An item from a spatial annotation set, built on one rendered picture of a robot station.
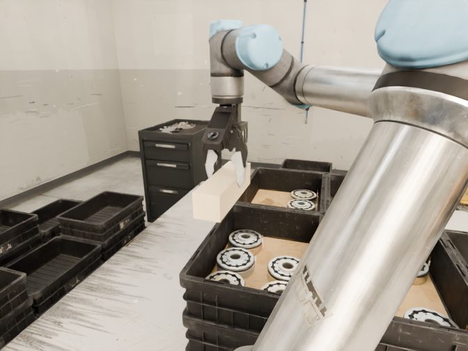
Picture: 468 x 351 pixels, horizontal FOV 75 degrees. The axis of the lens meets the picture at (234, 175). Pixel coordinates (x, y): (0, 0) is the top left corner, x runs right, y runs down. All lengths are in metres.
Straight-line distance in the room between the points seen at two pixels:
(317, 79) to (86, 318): 0.85
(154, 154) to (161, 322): 1.67
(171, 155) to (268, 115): 2.05
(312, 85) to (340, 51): 3.43
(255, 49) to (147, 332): 0.73
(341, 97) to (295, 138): 3.60
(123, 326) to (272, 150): 3.53
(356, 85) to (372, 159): 0.27
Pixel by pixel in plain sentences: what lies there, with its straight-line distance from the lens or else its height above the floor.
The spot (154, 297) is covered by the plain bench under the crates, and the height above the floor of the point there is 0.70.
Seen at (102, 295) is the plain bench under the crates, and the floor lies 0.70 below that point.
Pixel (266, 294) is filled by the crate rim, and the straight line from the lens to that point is 0.65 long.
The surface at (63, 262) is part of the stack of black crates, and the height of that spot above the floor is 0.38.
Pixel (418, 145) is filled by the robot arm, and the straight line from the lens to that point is 0.26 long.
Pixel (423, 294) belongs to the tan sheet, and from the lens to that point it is 0.92.
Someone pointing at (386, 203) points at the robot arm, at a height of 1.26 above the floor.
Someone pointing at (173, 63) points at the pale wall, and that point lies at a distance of 4.55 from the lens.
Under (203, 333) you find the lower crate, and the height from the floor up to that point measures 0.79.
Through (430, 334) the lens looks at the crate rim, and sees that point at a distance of 0.69.
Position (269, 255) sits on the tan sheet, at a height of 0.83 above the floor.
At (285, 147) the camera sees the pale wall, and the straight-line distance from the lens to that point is 4.17.
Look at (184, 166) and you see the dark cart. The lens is 2.32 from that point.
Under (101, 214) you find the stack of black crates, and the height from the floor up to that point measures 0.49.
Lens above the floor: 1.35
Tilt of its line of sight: 19 degrees down
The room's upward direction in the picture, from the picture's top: straight up
